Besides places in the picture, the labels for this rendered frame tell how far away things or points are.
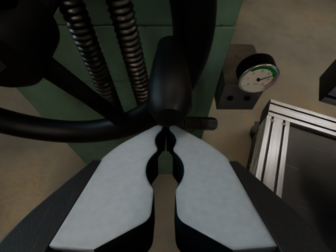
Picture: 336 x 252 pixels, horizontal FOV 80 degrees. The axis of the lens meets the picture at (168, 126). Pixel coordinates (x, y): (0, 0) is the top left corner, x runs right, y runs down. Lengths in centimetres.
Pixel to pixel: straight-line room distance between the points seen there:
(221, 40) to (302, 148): 64
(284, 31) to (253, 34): 24
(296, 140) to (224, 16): 67
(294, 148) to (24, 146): 120
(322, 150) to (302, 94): 54
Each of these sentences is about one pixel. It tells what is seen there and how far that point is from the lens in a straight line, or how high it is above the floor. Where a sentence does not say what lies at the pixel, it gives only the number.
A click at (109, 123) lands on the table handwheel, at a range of 24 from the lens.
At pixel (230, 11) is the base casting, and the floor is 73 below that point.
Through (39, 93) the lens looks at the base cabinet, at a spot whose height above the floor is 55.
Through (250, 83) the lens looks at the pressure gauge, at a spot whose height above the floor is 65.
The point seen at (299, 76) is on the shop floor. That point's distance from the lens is 153.
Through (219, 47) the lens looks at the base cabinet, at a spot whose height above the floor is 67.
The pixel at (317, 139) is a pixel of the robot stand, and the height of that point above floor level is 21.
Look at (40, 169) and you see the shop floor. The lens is 112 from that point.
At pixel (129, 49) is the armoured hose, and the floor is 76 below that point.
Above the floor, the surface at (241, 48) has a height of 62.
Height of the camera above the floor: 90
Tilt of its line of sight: 58 degrees down
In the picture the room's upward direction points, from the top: straight up
